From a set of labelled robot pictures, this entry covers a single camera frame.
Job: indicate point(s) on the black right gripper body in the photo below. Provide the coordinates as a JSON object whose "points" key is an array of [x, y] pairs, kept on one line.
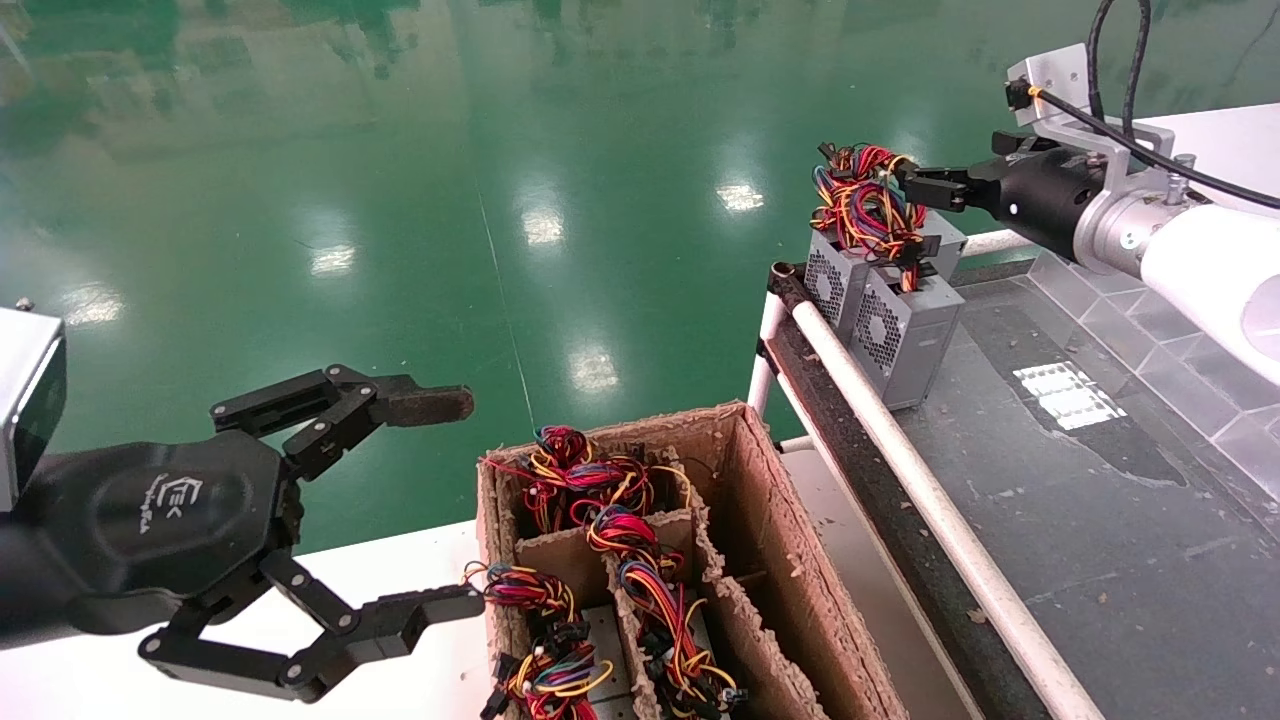
{"points": [[1045, 200]]}

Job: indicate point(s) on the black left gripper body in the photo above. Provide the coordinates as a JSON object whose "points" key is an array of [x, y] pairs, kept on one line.
{"points": [[150, 520]]}

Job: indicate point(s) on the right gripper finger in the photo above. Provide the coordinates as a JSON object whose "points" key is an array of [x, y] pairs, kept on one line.
{"points": [[950, 188], [1018, 144]]}

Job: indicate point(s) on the brown cardboard divider box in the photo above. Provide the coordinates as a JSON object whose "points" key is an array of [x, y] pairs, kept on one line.
{"points": [[770, 530]]}

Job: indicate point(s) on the grey power supply with fan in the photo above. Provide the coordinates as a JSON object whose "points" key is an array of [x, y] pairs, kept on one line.
{"points": [[920, 340]]}

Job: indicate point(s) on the white tube cart frame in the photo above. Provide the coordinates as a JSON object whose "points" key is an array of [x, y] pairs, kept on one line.
{"points": [[885, 420]]}

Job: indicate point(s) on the clear acrylic divider rack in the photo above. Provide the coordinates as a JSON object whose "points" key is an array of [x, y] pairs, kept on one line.
{"points": [[1180, 400]]}

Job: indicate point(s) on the black foam edge strip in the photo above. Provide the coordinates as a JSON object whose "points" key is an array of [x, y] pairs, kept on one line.
{"points": [[840, 430]]}

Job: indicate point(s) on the white side table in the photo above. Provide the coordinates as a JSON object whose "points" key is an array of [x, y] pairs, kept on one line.
{"points": [[1240, 140]]}

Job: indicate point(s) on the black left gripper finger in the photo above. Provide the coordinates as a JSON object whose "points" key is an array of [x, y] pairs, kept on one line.
{"points": [[430, 405], [400, 620]]}

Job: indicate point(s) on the dark grey cart mat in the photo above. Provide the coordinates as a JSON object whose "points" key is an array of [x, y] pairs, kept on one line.
{"points": [[1100, 560]]}

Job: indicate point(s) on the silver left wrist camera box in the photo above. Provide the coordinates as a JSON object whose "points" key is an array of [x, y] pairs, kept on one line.
{"points": [[20, 400]]}

